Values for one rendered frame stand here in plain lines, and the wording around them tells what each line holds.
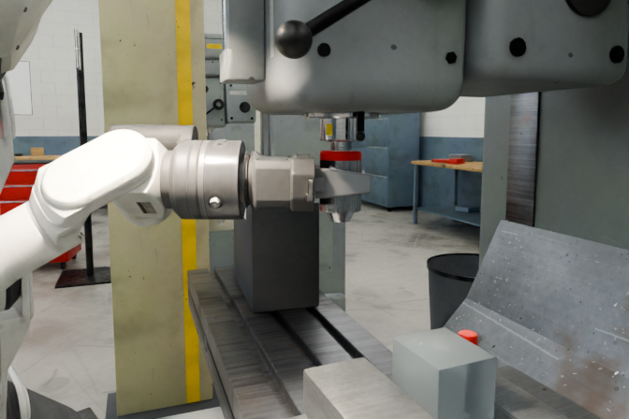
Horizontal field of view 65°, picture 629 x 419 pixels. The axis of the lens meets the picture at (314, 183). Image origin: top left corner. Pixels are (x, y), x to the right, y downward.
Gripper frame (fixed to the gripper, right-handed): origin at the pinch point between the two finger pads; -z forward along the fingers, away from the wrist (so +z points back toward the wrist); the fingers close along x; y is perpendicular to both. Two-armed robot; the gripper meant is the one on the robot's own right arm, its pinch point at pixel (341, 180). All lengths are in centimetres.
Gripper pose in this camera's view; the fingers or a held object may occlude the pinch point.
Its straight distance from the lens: 55.2
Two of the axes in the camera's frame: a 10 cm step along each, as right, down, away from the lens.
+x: -0.3, -1.1, 9.9
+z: -10.0, -0.1, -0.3
